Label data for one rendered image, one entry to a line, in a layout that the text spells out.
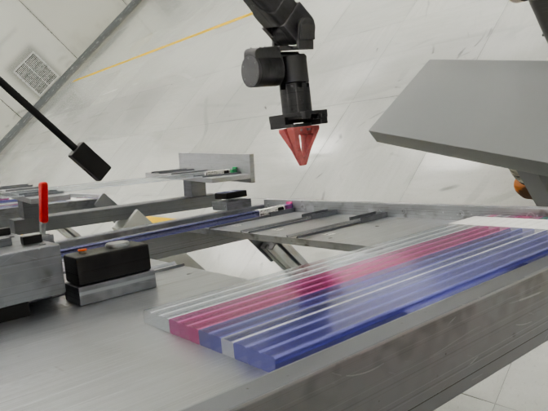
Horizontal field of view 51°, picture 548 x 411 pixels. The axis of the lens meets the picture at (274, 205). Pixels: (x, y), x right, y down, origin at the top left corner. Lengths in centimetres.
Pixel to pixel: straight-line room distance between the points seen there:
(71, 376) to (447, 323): 25
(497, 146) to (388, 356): 80
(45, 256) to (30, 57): 831
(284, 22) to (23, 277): 68
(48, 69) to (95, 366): 853
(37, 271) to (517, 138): 84
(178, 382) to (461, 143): 90
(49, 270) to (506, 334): 40
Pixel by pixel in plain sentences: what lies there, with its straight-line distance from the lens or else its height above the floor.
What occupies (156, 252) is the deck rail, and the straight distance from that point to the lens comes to 103.
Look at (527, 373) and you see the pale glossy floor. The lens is 155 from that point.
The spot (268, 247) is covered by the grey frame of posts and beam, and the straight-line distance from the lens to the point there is 121.
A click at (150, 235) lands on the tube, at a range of 92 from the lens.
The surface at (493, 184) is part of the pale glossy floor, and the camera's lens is 197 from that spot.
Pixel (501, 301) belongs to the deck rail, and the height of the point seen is 93.
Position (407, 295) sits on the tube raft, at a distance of 46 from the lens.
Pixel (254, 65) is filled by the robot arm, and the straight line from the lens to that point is 104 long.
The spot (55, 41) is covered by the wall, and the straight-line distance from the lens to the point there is 901.
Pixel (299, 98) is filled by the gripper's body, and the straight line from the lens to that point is 108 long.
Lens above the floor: 130
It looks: 30 degrees down
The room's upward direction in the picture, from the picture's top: 43 degrees counter-clockwise
